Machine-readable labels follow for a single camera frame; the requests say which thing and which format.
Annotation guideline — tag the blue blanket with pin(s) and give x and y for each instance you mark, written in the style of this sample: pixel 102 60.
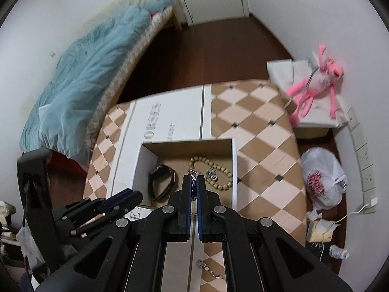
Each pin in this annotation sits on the blue blanket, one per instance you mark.
pixel 91 76

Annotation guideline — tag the yellow tissue pack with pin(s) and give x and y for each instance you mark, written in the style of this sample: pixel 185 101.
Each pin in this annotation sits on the yellow tissue pack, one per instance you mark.
pixel 317 232

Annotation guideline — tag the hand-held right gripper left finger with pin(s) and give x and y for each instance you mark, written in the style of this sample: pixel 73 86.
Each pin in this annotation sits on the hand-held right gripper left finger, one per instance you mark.
pixel 186 195

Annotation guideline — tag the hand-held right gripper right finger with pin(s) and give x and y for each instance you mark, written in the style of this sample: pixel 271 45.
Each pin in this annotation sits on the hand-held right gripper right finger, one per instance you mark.
pixel 201 195

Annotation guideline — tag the white cardboard box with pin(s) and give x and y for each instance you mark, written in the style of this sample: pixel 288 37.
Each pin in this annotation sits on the white cardboard box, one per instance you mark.
pixel 185 170

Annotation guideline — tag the white bedside cabinet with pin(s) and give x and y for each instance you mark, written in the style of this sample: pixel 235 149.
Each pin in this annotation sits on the white bedside cabinet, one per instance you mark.
pixel 316 115

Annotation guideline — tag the bed with blue blanket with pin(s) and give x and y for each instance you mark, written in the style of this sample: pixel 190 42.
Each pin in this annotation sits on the bed with blue blanket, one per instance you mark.
pixel 127 64

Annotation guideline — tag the pink plush toy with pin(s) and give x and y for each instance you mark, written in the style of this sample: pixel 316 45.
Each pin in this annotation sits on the pink plush toy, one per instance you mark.
pixel 319 80

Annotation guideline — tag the white printed box lid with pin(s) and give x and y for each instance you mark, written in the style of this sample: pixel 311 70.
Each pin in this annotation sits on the white printed box lid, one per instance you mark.
pixel 158 118

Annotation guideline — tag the wall socket panel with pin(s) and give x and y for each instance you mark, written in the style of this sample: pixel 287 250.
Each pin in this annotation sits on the wall socket panel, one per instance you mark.
pixel 361 158

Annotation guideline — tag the small white bottle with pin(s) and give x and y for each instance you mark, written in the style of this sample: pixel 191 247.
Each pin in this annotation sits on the small white bottle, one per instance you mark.
pixel 339 251

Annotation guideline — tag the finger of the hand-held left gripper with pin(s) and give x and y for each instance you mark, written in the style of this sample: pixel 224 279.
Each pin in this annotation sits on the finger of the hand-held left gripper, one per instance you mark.
pixel 91 222
pixel 122 200

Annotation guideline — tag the checkered table cover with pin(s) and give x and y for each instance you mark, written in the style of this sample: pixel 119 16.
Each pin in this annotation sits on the checkered table cover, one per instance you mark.
pixel 261 146

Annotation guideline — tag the white plastic bag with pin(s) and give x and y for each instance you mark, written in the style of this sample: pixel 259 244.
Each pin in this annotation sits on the white plastic bag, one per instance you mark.
pixel 322 179

